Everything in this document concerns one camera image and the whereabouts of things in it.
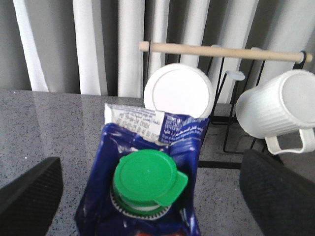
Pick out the grey pleated curtain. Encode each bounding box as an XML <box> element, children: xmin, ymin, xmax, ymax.
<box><xmin>0</xmin><ymin>0</ymin><xmax>315</xmax><ymax>98</ymax></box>

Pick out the Pascual whole milk carton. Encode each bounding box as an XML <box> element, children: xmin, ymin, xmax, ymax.
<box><xmin>75</xmin><ymin>104</ymin><xmax>209</xmax><ymax>236</ymax></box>

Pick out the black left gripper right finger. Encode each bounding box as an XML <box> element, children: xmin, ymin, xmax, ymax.
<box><xmin>239</xmin><ymin>149</ymin><xmax>315</xmax><ymax>236</ymax></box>

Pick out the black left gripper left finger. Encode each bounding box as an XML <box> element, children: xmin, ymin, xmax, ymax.
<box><xmin>0</xmin><ymin>157</ymin><xmax>63</xmax><ymax>236</ymax></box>

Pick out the black wire mug rack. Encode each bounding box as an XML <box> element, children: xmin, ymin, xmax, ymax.
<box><xmin>139</xmin><ymin>39</ymin><xmax>314</xmax><ymax>170</ymax></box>

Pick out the white ribbed hanging mug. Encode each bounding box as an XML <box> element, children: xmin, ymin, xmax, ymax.
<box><xmin>235</xmin><ymin>69</ymin><xmax>315</xmax><ymax>155</ymax></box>

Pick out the white smiley face mug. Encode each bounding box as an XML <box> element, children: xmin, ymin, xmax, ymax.
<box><xmin>143</xmin><ymin>63</ymin><xmax>215</xmax><ymax>118</ymax></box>

